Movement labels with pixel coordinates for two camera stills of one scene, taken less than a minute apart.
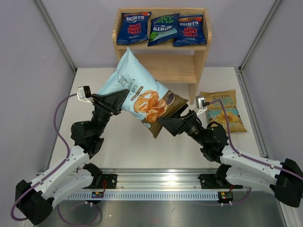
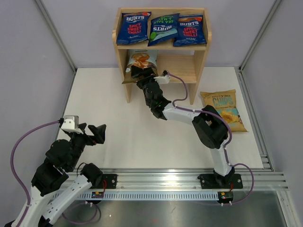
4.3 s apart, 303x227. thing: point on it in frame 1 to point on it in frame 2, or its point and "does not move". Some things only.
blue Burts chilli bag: (133, 27) does not move
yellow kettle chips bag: (216, 112) does not move
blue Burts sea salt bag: (164, 29) does not move
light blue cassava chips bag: (148, 100) to (142, 58)
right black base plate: (209, 181) does not move
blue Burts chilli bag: (191, 30) does not move
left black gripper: (112, 103) to (98, 133)
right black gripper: (176, 125) to (137, 72)
